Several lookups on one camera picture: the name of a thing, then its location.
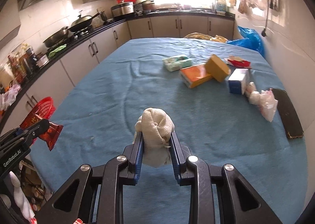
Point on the red label sauce bottle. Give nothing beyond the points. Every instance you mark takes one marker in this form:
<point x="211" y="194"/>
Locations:
<point x="16" y="70"/>

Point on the dark soy sauce bottle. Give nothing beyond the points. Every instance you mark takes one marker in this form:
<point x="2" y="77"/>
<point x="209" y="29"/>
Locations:
<point x="28" y="62"/>

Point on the dark pot by window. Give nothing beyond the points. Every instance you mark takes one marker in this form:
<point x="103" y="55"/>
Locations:
<point x="144" y="6"/>

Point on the blue plastic bag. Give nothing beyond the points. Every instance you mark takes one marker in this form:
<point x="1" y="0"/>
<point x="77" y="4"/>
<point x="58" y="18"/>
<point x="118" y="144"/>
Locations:
<point x="250" y="40"/>

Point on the silver rice cooker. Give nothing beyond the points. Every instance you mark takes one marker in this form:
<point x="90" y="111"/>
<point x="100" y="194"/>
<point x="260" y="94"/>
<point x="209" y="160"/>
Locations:
<point x="123" y="9"/>

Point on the white blue carton box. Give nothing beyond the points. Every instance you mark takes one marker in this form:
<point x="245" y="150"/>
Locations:
<point x="238" y="81"/>

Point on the yellow cardboard box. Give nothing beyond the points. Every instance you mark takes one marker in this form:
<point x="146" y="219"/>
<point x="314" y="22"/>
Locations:
<point x="217" y="68"/>

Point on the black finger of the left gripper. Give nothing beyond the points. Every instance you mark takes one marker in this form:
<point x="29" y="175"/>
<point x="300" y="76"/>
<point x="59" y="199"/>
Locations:
<point x="32" y="128"/>

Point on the green rag on counter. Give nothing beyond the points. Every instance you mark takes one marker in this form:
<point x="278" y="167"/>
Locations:
<point x="52" y="53"/>

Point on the black phone case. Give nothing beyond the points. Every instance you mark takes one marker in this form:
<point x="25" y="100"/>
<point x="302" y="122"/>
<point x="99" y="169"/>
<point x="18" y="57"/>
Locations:
<point x="288" y="114"/>

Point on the white plastic bag on counter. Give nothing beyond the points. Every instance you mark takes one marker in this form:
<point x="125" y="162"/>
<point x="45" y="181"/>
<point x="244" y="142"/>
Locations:
<point x="8" y="98"/>

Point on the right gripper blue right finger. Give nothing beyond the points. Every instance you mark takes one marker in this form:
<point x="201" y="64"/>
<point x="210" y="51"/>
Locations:
<point x="179" y="154"/>

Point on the orange tissue pack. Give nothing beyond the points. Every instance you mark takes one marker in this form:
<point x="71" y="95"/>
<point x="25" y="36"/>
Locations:
<point x="194" y="76"/>

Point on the dark frying pan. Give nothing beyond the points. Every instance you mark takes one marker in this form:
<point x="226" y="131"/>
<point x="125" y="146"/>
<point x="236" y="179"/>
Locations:
<point x="60" y="35"/>

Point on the white tissue box on counter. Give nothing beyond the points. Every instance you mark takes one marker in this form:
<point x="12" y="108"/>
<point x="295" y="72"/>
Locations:
<point x="42" y="60"/>

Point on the blue table cloth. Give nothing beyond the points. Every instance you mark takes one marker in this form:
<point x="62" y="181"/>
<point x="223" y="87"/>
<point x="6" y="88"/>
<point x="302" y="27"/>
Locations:
<point x="99" y="115"/>

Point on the red snack bag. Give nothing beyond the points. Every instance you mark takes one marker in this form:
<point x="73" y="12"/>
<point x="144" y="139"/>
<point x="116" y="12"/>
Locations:
<point x="51" y="131"/>

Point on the white cloth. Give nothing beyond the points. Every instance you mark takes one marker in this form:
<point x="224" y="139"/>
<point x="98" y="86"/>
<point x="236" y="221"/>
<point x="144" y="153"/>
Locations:
<point x="156" y="127"/>

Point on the red plastic mesh basket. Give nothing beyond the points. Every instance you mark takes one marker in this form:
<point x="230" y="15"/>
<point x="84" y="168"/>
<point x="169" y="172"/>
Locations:
<point x="44" y="108"/>

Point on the wok with lid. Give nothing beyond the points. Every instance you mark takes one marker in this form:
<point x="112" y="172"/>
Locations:
<point x="82" y="22"/>

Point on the pink white plastic bag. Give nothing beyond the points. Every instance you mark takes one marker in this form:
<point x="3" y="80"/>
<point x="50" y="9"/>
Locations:
<point x="264" y="100"/>

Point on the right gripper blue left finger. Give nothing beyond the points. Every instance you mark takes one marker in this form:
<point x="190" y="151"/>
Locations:
<point x="134" y="154"/>

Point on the yellow wicker chair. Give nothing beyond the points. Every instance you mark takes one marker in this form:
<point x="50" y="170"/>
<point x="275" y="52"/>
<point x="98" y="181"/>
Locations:
<point x="200" y="36"/>

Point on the red white wrapper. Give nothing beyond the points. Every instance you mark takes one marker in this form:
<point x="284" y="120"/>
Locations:
<point x="237" y="62"/>

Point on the green tissue pack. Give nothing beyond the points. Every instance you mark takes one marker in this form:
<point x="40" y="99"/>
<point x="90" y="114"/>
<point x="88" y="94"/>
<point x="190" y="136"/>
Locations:
<point x="175" y="63"/>

